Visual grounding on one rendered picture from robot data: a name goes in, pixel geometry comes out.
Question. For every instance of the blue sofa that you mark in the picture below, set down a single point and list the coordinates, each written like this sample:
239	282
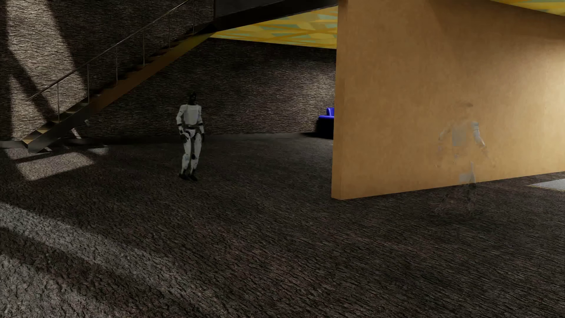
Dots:
327	118

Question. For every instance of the white humanoid robot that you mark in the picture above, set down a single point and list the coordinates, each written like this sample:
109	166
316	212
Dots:
190	115

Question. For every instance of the translucent ghost humanoid robot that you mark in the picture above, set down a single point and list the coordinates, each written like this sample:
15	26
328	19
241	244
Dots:
461	134

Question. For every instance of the metal stair handrail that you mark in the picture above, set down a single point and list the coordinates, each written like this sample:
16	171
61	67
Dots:
115	46

